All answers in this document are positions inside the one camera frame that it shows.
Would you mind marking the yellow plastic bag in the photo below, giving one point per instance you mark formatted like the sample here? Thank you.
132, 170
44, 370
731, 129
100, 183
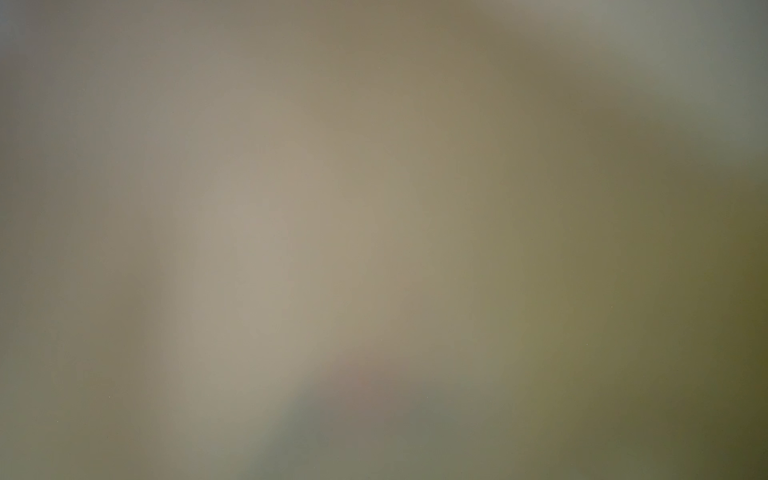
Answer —
363, 240

